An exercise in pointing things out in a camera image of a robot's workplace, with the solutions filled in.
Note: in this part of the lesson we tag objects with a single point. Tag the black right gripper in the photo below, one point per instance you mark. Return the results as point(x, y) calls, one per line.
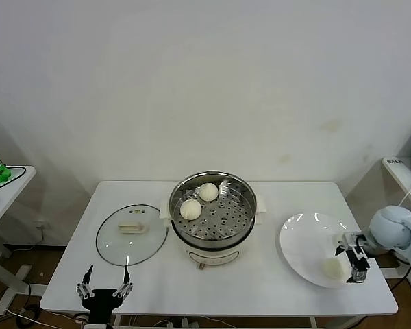
point(364, 244)

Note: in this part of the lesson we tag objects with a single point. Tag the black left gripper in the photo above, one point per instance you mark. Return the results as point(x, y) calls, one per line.
point(101, 303)

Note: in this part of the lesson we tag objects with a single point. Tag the round glass pot lid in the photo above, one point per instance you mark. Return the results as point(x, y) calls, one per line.
point(131, 236)

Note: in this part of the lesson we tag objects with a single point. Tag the stainless steel steamer basket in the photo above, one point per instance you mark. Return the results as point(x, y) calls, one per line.
point(222, 219)

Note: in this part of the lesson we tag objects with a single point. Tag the white round plate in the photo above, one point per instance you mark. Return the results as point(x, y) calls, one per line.
point(305, 246)

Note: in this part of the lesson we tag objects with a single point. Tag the white floor power strip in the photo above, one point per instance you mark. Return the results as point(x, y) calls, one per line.
point(189, 323)

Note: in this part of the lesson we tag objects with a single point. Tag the white side desk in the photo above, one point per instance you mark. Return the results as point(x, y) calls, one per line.
point(395, 171)
point(17, 185)

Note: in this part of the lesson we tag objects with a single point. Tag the white wall socket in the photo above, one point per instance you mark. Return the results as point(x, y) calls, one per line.
point(42, 226)

